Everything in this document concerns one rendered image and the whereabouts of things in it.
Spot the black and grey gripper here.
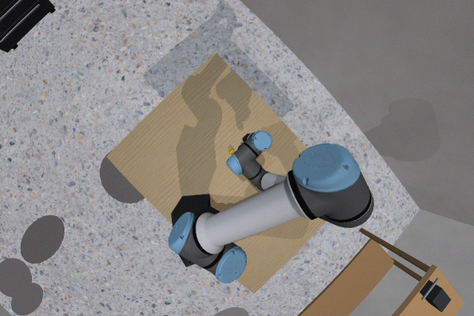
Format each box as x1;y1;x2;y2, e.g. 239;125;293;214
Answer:
238;133;252;148

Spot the tan square mat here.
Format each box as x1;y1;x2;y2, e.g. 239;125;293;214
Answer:
256;151;273;169

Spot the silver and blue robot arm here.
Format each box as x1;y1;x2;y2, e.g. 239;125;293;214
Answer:
168;130;374;283

